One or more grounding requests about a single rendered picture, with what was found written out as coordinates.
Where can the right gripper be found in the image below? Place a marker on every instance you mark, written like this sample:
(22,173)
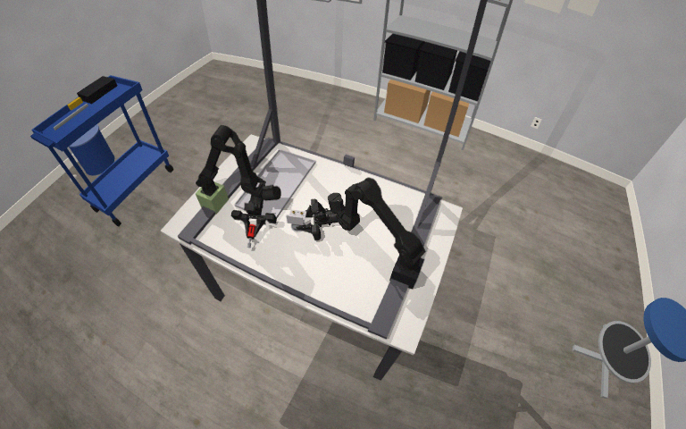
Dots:
(258,216)

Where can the red screwdriver handle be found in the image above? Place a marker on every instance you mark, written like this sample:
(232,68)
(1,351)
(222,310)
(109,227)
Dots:
(250,235)

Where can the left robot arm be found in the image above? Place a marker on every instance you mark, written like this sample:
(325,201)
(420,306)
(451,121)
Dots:
(369,192)

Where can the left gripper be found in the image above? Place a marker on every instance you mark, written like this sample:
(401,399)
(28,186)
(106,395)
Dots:
(315,230)

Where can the grey metal bracket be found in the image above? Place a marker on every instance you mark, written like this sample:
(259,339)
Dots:
(296,218)

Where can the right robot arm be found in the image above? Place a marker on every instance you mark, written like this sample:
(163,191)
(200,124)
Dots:
(249,178)

